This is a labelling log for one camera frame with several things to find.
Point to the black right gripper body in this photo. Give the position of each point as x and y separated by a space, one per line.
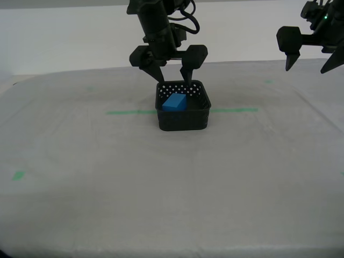
322 39

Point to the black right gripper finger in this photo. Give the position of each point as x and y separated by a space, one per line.
289 43
333 63

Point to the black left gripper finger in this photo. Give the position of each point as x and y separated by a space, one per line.
143 60
194 57

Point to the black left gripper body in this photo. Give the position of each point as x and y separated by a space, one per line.
164 51

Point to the blue rectangular block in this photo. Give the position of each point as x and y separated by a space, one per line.
174 103

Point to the black perforated plastic basket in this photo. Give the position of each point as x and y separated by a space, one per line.
182 121

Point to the long green tape strip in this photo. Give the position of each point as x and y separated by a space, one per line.
129 112

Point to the white woven table cloth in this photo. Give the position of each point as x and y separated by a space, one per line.
172 188

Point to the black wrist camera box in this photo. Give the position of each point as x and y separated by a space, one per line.
179 35
311 13

